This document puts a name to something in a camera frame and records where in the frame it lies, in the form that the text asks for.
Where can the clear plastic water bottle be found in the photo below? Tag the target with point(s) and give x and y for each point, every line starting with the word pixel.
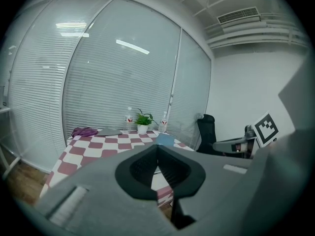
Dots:
pixel 163 123
pixel 128 120

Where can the green potted plant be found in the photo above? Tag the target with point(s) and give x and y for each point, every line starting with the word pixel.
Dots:
pixel 143 122

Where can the black office chair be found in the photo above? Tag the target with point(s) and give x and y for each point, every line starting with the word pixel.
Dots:
pixel 208 134

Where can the white desk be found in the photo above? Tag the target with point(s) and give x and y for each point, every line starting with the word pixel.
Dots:
pixel 4 109

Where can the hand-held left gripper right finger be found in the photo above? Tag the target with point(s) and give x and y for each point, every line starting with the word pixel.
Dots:
pixel 221 193

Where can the white air vent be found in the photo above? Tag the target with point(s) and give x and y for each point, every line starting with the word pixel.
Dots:
pixel 238 15

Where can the white ceiling pipes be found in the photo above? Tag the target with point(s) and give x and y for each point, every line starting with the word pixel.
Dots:
pixel 258 36

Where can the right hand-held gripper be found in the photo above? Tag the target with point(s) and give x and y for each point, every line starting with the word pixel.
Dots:
pixel 267 130

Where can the blue notebook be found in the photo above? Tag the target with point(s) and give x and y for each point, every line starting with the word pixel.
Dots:
pixel 165 139

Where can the red white checkered tablecloth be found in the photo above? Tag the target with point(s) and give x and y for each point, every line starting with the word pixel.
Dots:
pixel 81 151

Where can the purple cloth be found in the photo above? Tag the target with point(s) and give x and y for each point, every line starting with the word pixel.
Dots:
pixel 83 131

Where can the grey cloth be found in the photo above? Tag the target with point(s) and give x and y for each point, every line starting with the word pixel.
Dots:
pixel 109 131

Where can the grey gripper-mounted camera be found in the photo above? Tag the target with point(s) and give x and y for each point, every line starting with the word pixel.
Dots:
pixel 249 131

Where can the glass wall with white blinds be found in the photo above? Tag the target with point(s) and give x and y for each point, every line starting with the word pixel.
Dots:
pixel 123 82

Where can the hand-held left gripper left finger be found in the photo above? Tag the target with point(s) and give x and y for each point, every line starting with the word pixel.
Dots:
pixel 98 193

